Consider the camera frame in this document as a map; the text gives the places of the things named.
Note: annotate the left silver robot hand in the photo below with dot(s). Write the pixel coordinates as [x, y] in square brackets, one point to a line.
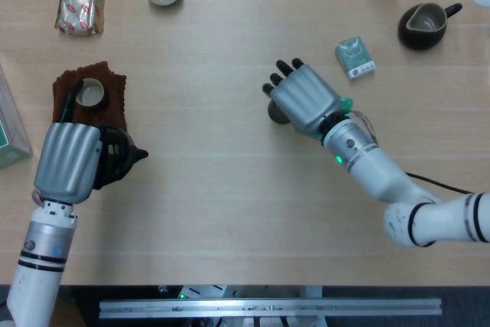
[65, 162]

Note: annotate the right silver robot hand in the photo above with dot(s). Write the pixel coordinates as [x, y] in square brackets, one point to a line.
[306, 97]

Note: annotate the dark teacup with beige inside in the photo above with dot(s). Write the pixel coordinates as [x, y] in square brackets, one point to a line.
[276, 114]
[93, 93]

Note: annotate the black iron teapot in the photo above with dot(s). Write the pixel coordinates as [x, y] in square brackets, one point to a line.
[122, 151]

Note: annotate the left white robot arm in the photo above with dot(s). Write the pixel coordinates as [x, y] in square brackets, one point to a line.
[38, 258]

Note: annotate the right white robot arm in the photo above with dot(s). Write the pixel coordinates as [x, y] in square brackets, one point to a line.
[383, 174]

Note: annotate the green tea sachet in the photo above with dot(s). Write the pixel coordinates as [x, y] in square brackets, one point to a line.
[346, 103]

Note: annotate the clear box with green base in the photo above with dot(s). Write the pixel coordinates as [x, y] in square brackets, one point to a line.
[11, 139]

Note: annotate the small green white box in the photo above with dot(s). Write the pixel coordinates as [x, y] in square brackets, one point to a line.
[354, 59]

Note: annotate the brown folded cloth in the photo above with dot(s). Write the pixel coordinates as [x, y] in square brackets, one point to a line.
[115, 112]

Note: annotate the aluminium rail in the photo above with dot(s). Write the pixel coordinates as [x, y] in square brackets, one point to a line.
[268, 308]

